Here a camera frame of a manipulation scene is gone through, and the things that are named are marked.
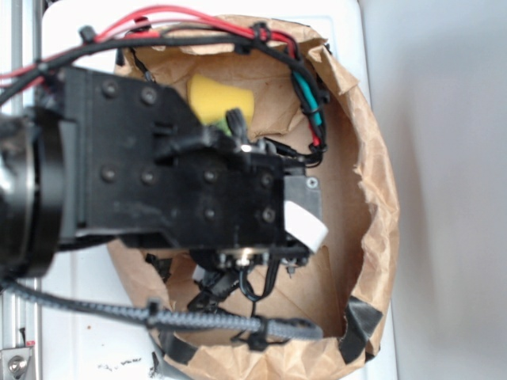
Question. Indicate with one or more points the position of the metal corner bracket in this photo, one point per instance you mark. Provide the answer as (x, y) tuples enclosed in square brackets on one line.
[(17, 364)]

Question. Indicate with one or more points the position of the aluminium frame rail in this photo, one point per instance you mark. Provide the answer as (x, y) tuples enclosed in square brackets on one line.
[(20, 44)]

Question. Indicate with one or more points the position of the fuzzy lime green toy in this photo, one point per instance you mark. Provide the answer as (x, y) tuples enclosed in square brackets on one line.
[(223, 127)]

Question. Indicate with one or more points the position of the yellow sponge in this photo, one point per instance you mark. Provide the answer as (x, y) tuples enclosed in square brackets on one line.
[(210, 100)]

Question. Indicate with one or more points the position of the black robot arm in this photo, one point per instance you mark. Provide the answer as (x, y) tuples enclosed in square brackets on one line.
[(33, 178)]

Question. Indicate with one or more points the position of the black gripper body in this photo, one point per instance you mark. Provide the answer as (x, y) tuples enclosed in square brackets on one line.
[(140, 167)]

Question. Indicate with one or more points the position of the brown paper bag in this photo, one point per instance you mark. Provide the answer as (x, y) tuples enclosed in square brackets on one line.
[(346, 287)]

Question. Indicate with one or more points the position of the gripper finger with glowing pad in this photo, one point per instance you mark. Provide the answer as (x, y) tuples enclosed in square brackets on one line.
[(304, 226)]

